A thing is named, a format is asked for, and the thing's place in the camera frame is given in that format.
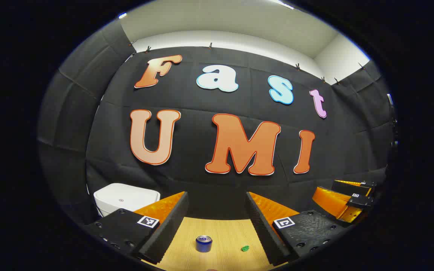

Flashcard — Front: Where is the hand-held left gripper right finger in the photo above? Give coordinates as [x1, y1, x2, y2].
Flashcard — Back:
[245, 191, 347, 267]

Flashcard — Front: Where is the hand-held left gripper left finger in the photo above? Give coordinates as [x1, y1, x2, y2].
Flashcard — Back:
[84, 191, 189, 265]

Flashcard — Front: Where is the blue pop can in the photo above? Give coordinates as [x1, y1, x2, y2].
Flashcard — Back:
[196, 235, 213, 253]

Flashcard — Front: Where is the white desktop garbage bin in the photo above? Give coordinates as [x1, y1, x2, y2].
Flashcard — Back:
[93, 183, 161, 218]

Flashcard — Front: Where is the black backdrop cloth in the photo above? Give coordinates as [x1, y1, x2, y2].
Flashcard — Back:
[37, 19, 394, 226]

